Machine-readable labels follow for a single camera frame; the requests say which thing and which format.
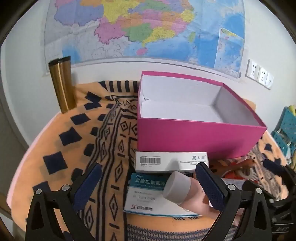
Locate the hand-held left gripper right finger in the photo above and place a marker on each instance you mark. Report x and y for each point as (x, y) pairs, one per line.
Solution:
(210, 187)

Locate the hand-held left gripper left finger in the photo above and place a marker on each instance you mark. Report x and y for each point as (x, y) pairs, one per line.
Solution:
(87, 185)

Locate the orange patterned blanket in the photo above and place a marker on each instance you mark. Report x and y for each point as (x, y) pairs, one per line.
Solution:
(69, 148)

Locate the pink tube with grey cap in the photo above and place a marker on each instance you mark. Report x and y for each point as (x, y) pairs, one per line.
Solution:
(178, 187)

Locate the pink cardboard box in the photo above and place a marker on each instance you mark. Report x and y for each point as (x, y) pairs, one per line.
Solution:
(185, 136)

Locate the colourful wall map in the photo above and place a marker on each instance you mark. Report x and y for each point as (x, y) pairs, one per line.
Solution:
(138, 27)

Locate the white wall socket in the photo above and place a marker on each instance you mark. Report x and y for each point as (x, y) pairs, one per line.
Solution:
(263, 74)
(269, 80)
(252, 68)

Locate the silver medicine box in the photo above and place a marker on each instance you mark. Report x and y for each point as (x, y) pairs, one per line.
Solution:
(161, 160)

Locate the blue plastic basket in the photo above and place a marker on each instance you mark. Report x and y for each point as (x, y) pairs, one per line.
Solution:
(288, 125)

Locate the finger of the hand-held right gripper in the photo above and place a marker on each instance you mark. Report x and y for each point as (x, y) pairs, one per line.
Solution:
(272, 166)
(268, 195)

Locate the gold metal tumbler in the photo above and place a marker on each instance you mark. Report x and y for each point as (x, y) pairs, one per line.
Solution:
(61, 85)

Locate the brown orange packet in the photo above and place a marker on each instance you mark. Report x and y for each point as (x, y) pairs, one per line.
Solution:
(231, 166)

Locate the blue white medicine box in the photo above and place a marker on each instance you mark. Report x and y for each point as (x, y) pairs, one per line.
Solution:
(141, 199)

